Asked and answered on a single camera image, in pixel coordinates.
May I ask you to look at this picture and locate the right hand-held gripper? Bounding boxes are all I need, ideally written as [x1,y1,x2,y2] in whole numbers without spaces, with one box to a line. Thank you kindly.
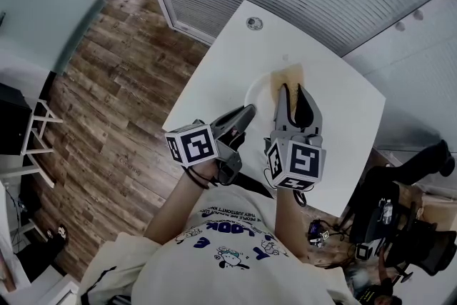
[263,83,328,191]

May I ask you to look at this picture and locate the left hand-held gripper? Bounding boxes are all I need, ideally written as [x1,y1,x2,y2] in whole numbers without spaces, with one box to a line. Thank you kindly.
[164,103,258,186]

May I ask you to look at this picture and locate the white round plate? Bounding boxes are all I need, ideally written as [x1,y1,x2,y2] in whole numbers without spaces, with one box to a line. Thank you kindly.
[244,71,278,119]

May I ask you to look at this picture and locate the tan cloth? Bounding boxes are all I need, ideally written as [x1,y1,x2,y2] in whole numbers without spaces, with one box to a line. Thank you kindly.
[270,62,306,119]

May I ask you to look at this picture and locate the person's right forearm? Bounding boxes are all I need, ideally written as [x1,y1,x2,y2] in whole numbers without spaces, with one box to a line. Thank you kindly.
[273,185,308,260]

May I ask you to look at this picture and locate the person's left forearm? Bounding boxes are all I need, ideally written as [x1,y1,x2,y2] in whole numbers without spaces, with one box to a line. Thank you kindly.
[142,166,215,246]

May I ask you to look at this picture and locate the small black floor device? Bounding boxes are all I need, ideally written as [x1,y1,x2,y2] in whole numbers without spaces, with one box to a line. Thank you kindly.
[308,220,330,247]

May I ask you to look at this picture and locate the idle grey gripper device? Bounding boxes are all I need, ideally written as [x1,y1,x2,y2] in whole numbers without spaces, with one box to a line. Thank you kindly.
[356,239,385,261]

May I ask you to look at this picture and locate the person's cream printed shirt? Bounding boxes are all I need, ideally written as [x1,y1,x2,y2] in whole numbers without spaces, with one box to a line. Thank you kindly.
[80,185,354,305]

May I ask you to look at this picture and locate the brown cardboard box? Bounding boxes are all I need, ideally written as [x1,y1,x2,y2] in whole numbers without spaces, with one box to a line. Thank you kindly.
[417,187,457,231]

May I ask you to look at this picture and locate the white wooden stool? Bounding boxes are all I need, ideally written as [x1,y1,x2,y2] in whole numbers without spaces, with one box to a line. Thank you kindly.
[0,98,65,190]

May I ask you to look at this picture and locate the black cabinet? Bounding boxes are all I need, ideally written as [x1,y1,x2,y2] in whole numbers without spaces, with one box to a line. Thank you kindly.
[0,84,34,156]

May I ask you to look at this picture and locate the white side furniture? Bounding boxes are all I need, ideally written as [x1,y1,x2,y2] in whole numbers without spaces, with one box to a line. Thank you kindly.
[21,267,81,305]

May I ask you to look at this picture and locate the round table cable grommet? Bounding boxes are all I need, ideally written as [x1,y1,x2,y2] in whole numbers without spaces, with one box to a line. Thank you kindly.
[245,16,264,31]

